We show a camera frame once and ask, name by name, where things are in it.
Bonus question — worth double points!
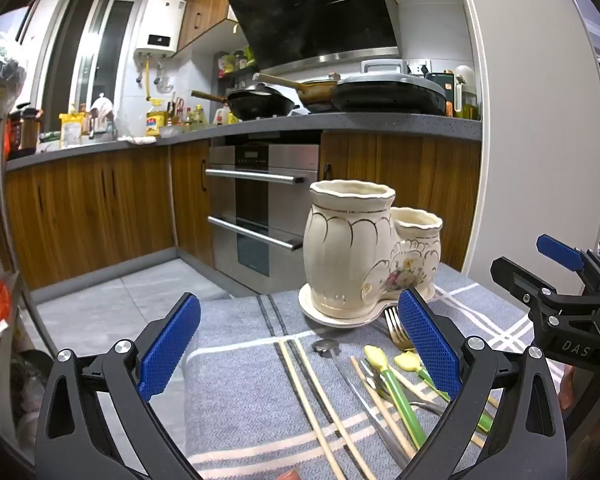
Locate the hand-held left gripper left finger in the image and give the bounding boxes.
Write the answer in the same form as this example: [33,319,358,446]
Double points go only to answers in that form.
[34,291,203,480]

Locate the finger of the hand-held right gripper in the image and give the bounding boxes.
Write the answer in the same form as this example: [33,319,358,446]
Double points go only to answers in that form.
[490,256,600,311]
[536,234,600,286]

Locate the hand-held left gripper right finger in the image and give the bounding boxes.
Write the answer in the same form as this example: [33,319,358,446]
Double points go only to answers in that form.
[395,289,567,480]

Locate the yellow tulip green handled utensil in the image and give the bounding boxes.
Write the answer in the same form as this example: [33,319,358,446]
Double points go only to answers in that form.
[394,351,495,433]
[364,345,427,451]

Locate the gold fork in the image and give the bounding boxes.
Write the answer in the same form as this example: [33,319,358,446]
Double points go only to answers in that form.
[384,306,417,352]

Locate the wooden chopstick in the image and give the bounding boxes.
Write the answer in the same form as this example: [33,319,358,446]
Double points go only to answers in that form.
[295,339,376,480]
[350,356,418,457]
[278,340,349,480]
[391,370,487,448]

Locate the silver spoon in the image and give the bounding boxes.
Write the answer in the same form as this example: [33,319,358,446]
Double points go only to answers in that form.
[313,339,411,468]

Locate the cream floral ceramic utensil holder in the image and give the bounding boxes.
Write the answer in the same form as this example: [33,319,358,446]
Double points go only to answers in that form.
[302,179,443,318]

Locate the person's right hand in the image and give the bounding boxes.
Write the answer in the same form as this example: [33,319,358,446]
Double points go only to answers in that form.
[560,362,600,413]

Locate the grey checked tablecloth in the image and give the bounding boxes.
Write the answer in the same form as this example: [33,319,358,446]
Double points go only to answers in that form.
[182,260,571,480]

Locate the cream ceramic saucer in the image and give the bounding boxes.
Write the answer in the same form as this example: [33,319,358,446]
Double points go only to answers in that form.
[298,282,437,329]

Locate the wooden base cabinet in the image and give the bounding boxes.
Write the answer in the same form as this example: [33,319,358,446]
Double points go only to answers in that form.
[5,140,216,291]
[320,130,482,272]

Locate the steel built-in oven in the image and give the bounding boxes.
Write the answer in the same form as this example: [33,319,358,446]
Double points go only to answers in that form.
[205,142,321,295]

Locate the green kitchen appliance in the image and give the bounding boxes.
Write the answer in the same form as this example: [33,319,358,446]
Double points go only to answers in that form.
[426,72,456,107]

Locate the yellow cooking oil bottle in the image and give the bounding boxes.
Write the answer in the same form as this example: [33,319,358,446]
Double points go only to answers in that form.
[146,99,167,137]

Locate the grey kitchen countertop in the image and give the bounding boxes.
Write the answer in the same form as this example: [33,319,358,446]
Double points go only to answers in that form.
[5,111,482,173]

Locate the grey electric griddle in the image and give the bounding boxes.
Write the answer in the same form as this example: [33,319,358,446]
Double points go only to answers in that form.
[330,72,448,115]

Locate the row of condiment bottles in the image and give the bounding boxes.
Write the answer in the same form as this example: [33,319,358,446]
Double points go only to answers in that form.
[166,95,241,128]

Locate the metal storage rack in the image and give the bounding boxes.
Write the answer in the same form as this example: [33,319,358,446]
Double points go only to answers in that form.
[0,105,46,461]

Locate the yellow food packet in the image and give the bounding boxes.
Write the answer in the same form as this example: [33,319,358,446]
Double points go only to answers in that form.
[59,112,86,148]

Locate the brown jar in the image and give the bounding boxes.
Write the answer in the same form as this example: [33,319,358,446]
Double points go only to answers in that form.
[19,107,42,156]

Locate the black wok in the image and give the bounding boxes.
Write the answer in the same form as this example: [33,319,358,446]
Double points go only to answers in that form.
[191,87,301,122]

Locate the brown frying pan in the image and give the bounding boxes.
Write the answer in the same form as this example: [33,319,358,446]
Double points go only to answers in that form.
[254,73,342,113]

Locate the sliding glass door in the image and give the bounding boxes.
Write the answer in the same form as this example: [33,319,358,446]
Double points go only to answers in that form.
[40,0,146,118]

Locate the white water heater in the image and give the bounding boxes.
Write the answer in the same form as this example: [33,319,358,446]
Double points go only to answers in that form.
[134,0,187,60]

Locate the black range hood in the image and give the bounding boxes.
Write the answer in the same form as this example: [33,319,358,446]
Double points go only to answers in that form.
[228,0,400,72]

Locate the wooden wall cabinets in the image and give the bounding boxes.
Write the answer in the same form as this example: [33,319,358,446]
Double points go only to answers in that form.
[177,0,301,56]

